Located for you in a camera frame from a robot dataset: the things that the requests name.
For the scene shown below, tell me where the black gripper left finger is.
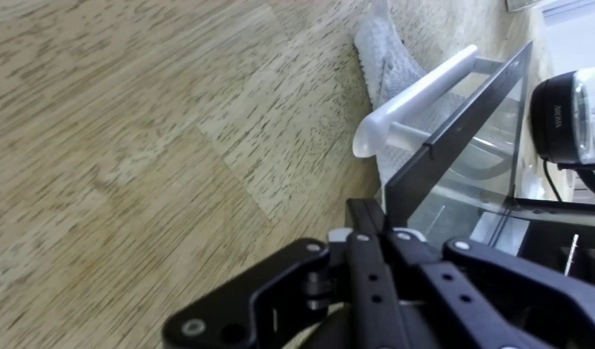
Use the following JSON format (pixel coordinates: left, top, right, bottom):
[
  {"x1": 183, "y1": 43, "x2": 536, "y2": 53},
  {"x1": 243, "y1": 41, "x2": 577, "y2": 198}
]
[{"x1": 160, "y1": 196, "x2": 412, "y2": 349}]

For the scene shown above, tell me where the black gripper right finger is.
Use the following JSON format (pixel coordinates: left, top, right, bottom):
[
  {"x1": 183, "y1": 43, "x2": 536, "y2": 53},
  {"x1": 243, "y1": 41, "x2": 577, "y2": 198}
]
[{"x1": 383, "y1": 225, "x2": 595, "y2": 349}]

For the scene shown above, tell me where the glass oven door white handle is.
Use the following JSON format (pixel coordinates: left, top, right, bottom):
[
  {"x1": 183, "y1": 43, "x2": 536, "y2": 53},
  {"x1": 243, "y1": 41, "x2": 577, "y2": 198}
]
[{"x1": 350, "y1": 41, "x2": 536, "y2": 252}]

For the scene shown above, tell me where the black mini oven body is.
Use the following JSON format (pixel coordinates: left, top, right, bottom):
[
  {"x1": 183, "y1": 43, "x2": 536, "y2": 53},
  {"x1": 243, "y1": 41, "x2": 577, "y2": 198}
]
[{"x1": 474, "y1": 192, "x2": 595, "y2": 287}]

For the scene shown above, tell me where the black round device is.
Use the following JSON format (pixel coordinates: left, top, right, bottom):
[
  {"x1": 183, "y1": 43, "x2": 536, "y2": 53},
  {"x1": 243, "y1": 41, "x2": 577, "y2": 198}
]
[{"x1": 526, "y1": 66, "x2": 595, "y2": 171}]

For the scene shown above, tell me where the white patterned cloth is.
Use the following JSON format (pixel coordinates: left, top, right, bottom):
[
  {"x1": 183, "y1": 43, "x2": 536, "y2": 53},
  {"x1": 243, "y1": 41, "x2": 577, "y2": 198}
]
[{"x1": 352, "y1": 10, "x2": 435, "y2": 185}]

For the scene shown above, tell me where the thin black device cable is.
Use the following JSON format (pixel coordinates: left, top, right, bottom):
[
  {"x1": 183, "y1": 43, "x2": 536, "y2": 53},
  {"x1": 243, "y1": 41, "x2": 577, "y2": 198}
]
[{"x1": 540, "y1": 159, "x2": 595, "y2": 204}]

